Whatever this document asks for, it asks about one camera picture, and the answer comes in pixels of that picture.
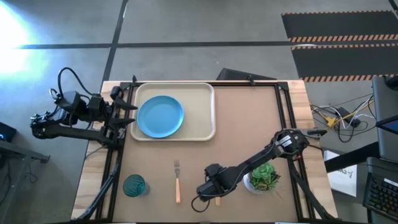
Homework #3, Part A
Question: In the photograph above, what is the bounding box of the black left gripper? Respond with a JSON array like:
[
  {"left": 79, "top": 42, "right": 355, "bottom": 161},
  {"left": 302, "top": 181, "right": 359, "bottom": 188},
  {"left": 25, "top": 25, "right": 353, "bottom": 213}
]
[{"left": 103, "top": 86, "right": 139, "bottom": 134}]

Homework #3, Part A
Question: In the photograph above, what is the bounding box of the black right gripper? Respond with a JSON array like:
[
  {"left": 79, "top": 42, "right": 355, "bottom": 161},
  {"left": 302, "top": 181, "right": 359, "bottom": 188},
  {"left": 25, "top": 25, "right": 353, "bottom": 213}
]
[{"left": 204, "top": 163, "right": 243, "bottom": 196}]

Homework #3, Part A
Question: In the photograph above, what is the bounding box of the blue round plate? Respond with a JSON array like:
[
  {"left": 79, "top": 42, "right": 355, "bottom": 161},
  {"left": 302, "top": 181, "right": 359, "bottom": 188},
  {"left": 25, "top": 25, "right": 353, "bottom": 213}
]
[{"left": 136, "top": 95, "right": 185, "bottom": 139}]

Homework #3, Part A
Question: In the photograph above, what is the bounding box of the fork with orange handle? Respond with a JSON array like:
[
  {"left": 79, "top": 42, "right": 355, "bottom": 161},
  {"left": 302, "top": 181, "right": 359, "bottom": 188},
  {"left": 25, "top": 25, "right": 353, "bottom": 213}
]
[{"left": 173, "top": 159, "right": 182, "bottom": 204}]

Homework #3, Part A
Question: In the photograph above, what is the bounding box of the teal translucent plastic cup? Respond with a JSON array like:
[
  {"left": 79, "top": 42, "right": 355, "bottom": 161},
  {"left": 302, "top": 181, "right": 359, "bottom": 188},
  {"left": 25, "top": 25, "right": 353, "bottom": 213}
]
[{"left": 123, "top": 174, "right": 151, "bottom": 198}]

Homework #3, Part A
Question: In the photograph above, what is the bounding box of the beige plastic tray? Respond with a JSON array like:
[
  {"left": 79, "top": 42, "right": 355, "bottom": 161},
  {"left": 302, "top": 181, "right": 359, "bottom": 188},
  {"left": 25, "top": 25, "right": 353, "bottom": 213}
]
[{"left": 130, "top": 82, "right": 216, "bottom": 142}]

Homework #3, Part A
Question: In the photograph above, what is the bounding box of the white faceted plant pot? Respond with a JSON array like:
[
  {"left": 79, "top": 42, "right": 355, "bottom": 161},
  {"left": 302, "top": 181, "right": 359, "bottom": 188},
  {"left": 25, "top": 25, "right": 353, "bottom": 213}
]
[{"left": 242, "top": 171, "right": 275, "bottom": 195}]

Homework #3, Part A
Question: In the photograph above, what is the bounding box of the green succulent plant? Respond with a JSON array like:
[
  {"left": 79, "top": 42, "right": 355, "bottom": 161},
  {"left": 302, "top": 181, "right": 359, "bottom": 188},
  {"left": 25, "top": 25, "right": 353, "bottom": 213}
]
[{"left": 249, "top": 162, "right": 281, "bottom": 192}]

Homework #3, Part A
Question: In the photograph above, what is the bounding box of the black case behind table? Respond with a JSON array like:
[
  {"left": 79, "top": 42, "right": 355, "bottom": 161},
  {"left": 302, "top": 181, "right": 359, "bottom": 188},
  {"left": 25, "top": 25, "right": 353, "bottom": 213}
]
[{"left": 216, "top": 67, "right": 277, "bottom": 82}]

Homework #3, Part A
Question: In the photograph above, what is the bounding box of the grey side desk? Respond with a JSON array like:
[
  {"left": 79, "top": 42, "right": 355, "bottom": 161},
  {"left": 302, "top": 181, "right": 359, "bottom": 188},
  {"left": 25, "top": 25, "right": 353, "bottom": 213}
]
[{"left": 0, "top": 139, "right": 51, "bottom": 224}]

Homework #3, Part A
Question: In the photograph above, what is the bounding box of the white printed paper sheet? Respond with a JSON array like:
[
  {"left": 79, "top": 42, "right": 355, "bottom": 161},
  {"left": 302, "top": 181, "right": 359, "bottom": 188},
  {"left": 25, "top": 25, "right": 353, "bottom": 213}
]
[{"left": 323, "top": 149, "right": 359, "bottom": 198}]

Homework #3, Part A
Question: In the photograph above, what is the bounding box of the black device with blue light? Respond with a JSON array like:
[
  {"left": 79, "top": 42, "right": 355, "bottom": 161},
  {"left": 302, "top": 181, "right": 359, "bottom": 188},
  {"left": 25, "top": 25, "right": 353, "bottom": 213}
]
[{"left": 0, "top": 121, "right": 18, "bottom": 144}]

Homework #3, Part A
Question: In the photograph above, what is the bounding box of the black desk beam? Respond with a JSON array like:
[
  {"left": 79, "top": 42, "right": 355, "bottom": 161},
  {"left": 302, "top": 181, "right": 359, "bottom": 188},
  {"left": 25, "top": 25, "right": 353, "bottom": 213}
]
[{"left": 324, "top": 141, "right": 381, "bottom": 174}]

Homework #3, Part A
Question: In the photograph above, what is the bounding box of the black power adapter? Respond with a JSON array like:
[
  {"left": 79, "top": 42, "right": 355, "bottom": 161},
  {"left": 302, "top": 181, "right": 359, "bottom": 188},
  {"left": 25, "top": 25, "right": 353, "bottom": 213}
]
[{"left": 336, "top": 106, "right": 362, "bottom": 128}]

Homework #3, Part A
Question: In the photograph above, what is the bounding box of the black backlit keyboard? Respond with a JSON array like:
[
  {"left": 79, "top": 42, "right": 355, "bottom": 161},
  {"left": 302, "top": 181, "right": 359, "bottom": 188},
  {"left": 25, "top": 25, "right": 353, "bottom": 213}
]
[{"left": 362, "top": 156, "right": 398, "bottom": 223}]

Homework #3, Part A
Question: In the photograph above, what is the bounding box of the black hazard-striped floor mat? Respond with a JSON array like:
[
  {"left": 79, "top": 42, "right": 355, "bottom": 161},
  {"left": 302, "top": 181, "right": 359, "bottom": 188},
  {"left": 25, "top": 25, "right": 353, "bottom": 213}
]
[
  {"left": 290, "top": 43, "right": 398, "bottom": 83},
  {"left": 280, "top": 10, "right": 398, "bottom": 43}
]

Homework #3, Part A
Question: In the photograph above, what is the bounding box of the blue-screen tablet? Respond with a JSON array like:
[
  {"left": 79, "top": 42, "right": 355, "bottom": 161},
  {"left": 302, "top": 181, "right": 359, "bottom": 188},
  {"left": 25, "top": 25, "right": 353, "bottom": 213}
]
[{"left": 375, "top": 114, "right": 398, "bottom": 136}]

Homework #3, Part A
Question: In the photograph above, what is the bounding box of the grey laptop lid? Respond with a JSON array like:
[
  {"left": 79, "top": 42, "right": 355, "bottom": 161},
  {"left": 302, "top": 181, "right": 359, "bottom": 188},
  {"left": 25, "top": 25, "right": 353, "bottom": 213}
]
[{"left": 371, "top": 75, "right": 398, "bottom": 163}]

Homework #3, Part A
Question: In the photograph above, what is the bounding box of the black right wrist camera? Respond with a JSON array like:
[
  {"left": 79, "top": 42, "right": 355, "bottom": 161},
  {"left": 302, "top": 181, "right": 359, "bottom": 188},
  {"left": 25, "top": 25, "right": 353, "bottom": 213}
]
[{"left": 195, "top": 180, "right": 219, "bottom": 203}]

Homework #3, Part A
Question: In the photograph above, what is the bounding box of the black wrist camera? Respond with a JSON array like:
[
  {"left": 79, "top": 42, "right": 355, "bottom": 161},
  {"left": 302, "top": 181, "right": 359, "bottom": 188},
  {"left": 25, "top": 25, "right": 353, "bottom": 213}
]
[
  {"left": 195, "top": 180, "right": 219, "bottom": 203},
  {"left": 88, "top": 94, "right": 106, "bottom": 114}
]

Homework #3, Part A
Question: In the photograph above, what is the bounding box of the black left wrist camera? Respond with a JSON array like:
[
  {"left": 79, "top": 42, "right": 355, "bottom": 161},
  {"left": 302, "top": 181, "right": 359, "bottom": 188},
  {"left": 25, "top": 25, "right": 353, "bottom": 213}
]
[{"left": 88, "top": 94, "right": 106, "bottom": 114}]

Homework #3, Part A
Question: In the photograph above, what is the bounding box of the black aluminium table frame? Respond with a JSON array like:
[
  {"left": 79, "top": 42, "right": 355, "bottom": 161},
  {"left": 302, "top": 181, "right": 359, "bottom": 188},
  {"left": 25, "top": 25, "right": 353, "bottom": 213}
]
[{"left": 70, "top": 75, "right": 337, "bottom": 223}]

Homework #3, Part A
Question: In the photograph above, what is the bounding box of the yellow cable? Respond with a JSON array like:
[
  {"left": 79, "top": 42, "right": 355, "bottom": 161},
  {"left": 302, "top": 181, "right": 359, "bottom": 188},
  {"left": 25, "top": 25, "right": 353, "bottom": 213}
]
[{"left": 322, "top": 99, "right": 374, "bottom": 128}]

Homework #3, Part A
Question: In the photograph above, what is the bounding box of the white cable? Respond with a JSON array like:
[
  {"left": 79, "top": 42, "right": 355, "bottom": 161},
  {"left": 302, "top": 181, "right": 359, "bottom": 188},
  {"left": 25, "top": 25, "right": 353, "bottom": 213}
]
[{"left": 310, "top": 95, "right": 376, "bottom": 130}]

